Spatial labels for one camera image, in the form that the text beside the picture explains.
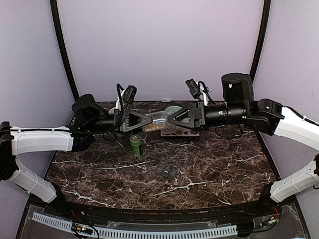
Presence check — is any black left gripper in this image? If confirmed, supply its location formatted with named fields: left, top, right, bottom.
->
left=86, top=108, right=156, bottom=134

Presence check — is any clear pill bottle green label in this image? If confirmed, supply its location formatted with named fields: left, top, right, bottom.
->
left=142, top=111, right=169, bottom=132

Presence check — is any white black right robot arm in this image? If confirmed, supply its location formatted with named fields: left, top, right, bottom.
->
left=168, top=73, right=319, bottom=216

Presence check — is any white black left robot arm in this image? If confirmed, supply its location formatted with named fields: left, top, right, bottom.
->
left=0, top=94, right=152, bottom=217

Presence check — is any light green ceramic bowl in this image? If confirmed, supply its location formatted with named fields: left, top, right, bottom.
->
left=164, top=106, right=182, bottom=116

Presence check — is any square floral ceramic plate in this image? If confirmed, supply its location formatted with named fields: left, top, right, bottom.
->
left=160, top=124, right=200, bottom=137

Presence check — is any green labelled supplement bottle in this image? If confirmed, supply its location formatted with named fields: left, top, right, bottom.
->
left=130, top=134, right=143, bottom=157

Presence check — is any white floral ceramic mug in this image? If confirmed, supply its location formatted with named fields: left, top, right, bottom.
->
left=108, top=107, right=121, bottom=118

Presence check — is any black right frame post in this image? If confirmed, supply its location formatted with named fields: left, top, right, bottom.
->
left=249, top=0, right=271, bottom=82

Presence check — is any black frame post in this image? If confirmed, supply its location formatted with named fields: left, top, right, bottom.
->
left=249, top=0, right=271, bottom=82
left=49, top=0, right=79, bottom=101

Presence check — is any white slotted cable duct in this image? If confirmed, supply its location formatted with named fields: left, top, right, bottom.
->
left=31, top=212, right=238, bottom=239

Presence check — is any black left frame post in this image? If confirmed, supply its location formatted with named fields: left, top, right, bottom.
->
left=49, top=0, right=79, bottom=101

